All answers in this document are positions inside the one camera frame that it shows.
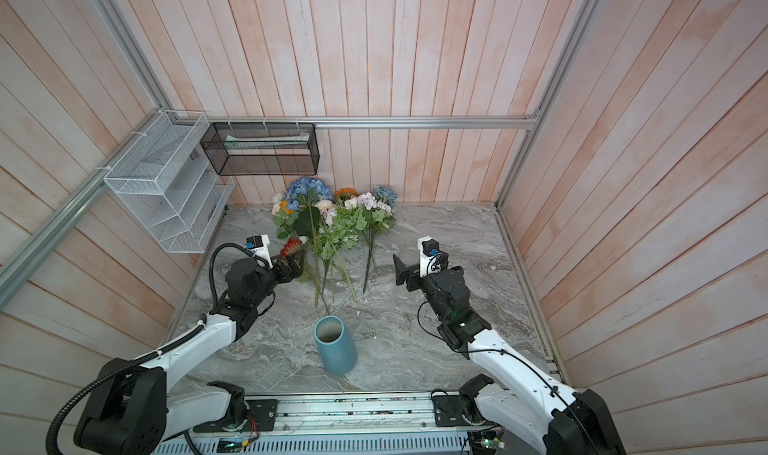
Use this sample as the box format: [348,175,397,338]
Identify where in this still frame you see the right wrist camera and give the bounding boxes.
[417,236,449,278]

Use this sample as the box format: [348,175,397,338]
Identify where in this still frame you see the red sunflower stem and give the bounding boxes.
[280,238,304,258]

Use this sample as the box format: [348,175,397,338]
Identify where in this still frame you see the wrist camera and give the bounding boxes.
[246,235,272,268]
[417,236,449,278]

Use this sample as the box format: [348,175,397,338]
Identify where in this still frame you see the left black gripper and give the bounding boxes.
[249,249,306,306]

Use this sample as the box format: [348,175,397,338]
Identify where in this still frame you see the blue hydrangea mixed bouquet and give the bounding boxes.
[272,177,333,314]

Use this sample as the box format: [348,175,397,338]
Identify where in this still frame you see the orange flower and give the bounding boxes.
[333,187,358,215]

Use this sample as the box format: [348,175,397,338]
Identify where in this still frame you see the white wire mesh shelf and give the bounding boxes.
[104,110,234,254]

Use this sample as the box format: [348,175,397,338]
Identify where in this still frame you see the teal ceramic vase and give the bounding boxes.
[313,315,358,375]

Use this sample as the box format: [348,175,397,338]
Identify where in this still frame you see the black mesh basket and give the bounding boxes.
[201,121,320,176]

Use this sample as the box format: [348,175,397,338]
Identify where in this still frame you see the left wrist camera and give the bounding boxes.
[246,235,272,268]

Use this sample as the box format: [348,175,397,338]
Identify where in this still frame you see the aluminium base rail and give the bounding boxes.
[155,389,497,454]

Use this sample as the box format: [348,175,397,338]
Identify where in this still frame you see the pink white hydrangea bouquet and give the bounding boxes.
[343,201,367,241]

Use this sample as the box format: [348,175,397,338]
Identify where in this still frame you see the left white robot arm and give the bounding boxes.
[57,250,306,454]

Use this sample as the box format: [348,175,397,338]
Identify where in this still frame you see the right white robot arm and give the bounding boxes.
[393,250,625,454]

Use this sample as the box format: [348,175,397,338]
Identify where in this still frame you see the teal blue rose bouquet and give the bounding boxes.
[358,186,397,292]

